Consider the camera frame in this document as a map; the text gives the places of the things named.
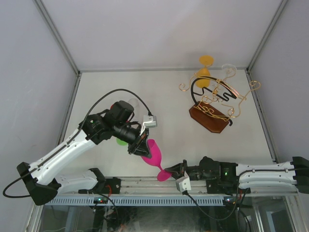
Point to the clear wine glass front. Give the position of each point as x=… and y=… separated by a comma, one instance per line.
x=135, y=104

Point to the yellow wine glass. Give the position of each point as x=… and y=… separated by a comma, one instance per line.
x=206, y=61

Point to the brown wooden rack base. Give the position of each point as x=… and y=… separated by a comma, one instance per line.
x=212, y=124

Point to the green wine glass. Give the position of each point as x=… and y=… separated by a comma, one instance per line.
x=120, y=142

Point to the clear wine glass back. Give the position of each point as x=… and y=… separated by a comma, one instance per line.
x=230, y=71

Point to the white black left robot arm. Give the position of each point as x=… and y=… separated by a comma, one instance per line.
x=43, y=179

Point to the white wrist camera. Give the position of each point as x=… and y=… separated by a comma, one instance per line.
x=148, y=122
x=183, y=183

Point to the blue slotted cable duct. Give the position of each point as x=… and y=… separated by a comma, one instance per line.
x=92, y=200

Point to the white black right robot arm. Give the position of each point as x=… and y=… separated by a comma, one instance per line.
x=229, y=177

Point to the pink wine glass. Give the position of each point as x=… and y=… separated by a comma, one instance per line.
x=156, y=159

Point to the gold wire glass rack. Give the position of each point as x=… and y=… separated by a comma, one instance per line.
x=221, y=92

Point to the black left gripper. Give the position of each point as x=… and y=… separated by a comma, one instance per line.
x=140, y=147

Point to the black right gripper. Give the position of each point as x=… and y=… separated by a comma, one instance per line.
x=175, y=169

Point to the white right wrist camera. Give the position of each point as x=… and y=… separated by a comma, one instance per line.
x=183, y=183

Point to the aluminium mounting rail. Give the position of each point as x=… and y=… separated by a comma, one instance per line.
x=142, y=186

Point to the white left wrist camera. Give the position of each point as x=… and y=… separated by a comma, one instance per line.
x=148, y=122

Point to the clear wine glass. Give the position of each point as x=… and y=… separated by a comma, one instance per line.
x=230, y=71
x=135, y=104

